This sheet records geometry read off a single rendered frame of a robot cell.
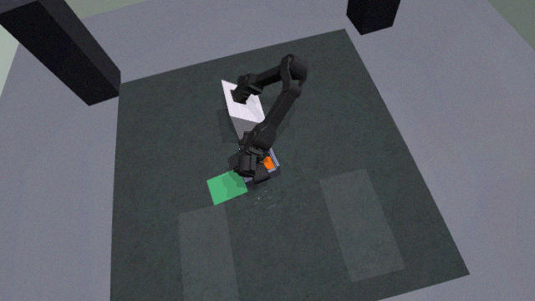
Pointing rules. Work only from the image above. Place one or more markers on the orange block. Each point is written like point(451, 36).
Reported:
point(268, 162)

